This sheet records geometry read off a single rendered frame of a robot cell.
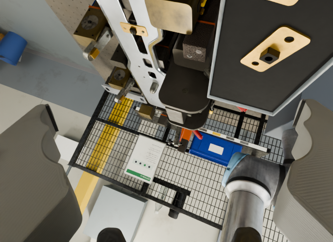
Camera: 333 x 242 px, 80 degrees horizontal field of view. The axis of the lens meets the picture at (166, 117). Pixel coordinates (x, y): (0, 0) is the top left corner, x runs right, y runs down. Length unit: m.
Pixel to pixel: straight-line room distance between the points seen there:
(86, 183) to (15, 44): 3.57
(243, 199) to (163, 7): 0.46
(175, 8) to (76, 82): 4.02
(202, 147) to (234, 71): 0.98
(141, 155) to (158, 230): 2.20
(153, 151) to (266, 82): 1.24
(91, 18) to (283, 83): 0.62
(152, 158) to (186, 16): 1.22
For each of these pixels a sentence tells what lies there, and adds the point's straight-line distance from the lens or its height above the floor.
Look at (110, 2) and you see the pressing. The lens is 0.61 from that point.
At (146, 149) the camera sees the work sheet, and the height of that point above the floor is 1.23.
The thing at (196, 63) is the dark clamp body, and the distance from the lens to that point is 0.51.
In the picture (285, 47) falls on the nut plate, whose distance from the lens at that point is 0.29.
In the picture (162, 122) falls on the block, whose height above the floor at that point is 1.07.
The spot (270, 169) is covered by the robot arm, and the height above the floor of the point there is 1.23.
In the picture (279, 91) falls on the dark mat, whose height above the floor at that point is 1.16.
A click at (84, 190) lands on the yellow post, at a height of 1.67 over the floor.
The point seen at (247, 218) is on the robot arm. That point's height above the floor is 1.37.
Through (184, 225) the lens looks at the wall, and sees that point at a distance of 3.55.
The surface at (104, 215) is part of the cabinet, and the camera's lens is 3.35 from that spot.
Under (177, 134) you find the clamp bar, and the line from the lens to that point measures 0.93.
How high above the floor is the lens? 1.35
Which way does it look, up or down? 15 degrees down
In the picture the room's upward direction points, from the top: 159 degrees counter-clockwise
